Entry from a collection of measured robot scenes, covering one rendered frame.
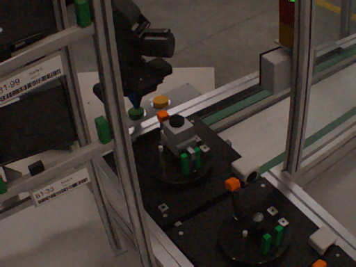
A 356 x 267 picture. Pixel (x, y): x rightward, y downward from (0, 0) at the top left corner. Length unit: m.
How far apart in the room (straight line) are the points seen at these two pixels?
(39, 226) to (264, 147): 0.57
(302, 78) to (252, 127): 0.37
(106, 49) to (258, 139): 0.71
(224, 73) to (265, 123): 1.82
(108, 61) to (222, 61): 2.63
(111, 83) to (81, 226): 0.60
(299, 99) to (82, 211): 0.56
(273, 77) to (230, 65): 2.25
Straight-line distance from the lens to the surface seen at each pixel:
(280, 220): 0.86
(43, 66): 0.47
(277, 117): 1.21
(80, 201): 1.13
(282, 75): 0.85
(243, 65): 3.09
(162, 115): 0.97
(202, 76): 1.46
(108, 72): 0.51
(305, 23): 0.79
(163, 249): 0.89
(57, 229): 1.08
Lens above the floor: 1.68
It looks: 41 degrees down
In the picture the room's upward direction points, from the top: 5 degrees counter-clockwise
